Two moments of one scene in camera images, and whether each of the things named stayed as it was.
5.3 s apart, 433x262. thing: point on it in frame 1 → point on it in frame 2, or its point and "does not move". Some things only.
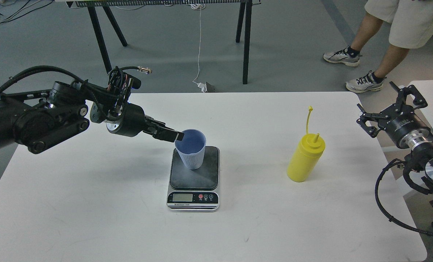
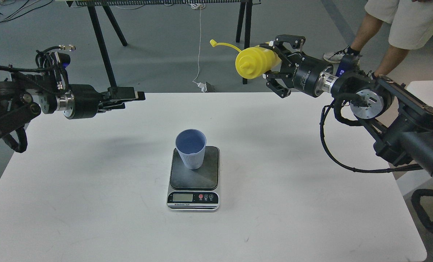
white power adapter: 203,87 does not move
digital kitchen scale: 198,189 does not move
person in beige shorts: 413,23 does not move
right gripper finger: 371,131 → 281,83
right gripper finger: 419,101 → 297,41
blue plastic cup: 191,147 does not move
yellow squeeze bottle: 304,163 → 251,63
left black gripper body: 131,123 → 81,102
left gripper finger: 159,130 → 123,93
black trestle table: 244,19 does not move
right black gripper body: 401,123 → 309,75
